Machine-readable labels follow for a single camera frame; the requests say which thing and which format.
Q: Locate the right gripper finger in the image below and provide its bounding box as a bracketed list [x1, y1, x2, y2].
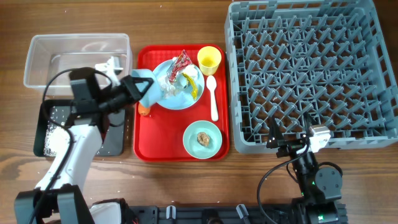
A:
[303, 112, 316, 137]
[268, 117, 284, 141]

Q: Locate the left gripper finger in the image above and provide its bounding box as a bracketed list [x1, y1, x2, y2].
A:
[95, 56, 123, 86]
[126, 76, 154, 101]

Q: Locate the light blue bowl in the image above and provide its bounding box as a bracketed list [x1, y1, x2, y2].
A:
[131, 69, 163, 108]

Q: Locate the orange carrot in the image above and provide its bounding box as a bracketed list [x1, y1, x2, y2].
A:
[137, 103, 150, 116]

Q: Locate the white rice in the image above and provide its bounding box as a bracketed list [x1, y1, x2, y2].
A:
[44, 106, 70, 157]

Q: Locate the brown food lump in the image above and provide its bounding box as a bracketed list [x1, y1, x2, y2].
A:
[197, 132, 210, 147]

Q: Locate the teal green bowl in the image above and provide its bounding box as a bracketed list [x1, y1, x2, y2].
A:
[183, 120, 223, 159]

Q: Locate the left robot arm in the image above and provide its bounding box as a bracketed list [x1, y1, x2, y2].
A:
[14, 67, 155, 223]

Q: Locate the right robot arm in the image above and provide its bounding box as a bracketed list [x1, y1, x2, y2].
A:
[257, 113, 348, 223]

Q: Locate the grey dishwasher rack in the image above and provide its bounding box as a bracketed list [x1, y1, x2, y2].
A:
[224, 1, 397, 154]

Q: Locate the crumpled white tissue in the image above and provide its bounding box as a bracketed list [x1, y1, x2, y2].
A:
[158, 65, 199, 98]

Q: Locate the black plastic tray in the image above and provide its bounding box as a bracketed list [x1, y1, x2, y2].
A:
[33, 99, 126, 157]

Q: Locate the large light blue plate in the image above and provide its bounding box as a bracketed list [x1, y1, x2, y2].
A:
[157, 64, 205, 110]

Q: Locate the red foil wrapper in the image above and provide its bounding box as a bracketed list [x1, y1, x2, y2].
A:
[167, 50, 193, 83]

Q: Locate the clear plastic bin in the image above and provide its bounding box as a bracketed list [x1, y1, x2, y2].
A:
[24, 33, 133, 91]

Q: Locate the red serving tray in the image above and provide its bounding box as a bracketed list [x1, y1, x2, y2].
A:
[133, 45, 230, 162]

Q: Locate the yellow wrapper strip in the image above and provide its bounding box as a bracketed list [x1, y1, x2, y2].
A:
[182, 73, 198, 101]

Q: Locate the white plastic spoon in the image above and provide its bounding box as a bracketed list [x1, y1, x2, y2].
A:
[206, 75, 219, 121]

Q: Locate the yellow plastic cup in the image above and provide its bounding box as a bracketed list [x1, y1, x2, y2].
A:
[197, 46, 222, 76]

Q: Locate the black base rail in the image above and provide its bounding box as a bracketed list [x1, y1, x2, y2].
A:
[124, 203, 348, 224]

